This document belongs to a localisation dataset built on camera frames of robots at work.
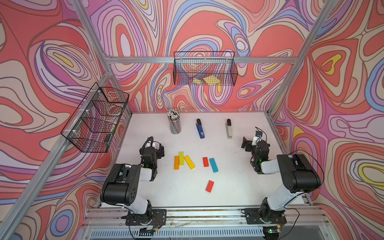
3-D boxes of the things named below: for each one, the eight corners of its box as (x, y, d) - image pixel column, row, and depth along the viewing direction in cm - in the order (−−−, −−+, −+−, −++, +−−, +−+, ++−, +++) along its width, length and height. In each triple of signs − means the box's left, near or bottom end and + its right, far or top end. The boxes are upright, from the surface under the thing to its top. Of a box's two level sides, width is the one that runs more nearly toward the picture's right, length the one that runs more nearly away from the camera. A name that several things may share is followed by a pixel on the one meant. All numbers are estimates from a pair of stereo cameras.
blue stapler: (199, 139, 106) (200, 134, 101) (195, 123, 115) (195, 119, 111) (204, 138, 106) (205, 133, 102) (200, 123, 115) (200, 118, 111)
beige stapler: (227, 138, 106) (228, 134, 102) (224, 123, 115) (225, 118, 111) (232, 138, 106) (234, 134, 102) (229, 123, 115) (230, 118, 111)
